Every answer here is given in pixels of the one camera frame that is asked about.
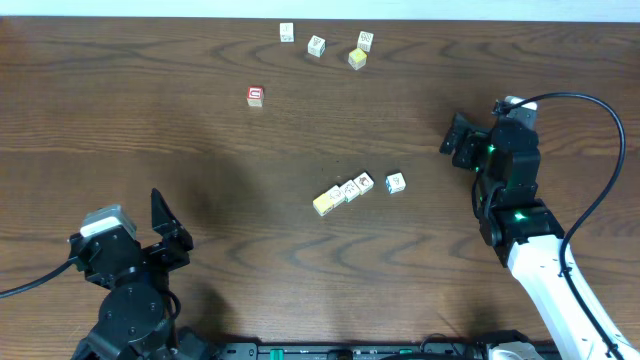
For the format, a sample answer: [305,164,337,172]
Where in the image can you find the yellow top wooden block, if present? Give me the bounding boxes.
[348,48,368,70]

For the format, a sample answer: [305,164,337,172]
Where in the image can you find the yellow letter G block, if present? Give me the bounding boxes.
[385,172,406,194]

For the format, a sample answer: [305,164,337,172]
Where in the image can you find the wooden block with animal drawing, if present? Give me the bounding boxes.
[279,22,295,43]

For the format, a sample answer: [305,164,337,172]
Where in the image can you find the yellow letter K block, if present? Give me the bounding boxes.
[353,171,375,195]

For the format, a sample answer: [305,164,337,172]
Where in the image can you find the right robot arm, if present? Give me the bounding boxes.
[440,109,639,359]

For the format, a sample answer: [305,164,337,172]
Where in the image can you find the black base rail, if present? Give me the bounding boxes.
[214,332,561,360]

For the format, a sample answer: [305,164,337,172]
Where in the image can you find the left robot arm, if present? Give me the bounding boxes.
[69,225,219,359]

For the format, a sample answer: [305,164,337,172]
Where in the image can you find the green edged wooden block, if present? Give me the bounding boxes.
[340,180,360,202]

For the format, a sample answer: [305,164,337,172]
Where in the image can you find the wooden block with lattice top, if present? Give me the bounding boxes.
[357,31,374,53]

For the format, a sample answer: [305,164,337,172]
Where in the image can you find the yellow block with ball picture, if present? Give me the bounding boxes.
[312,193,334,216]

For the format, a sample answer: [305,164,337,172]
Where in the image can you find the red top wooden block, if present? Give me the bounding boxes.
[246,86,265,107]

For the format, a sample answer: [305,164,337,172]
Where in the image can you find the wooden block with number three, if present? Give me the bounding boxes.
[307,35,326,57]

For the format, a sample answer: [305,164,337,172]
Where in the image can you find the plain white wooden block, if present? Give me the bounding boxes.
[326,185,346,208]

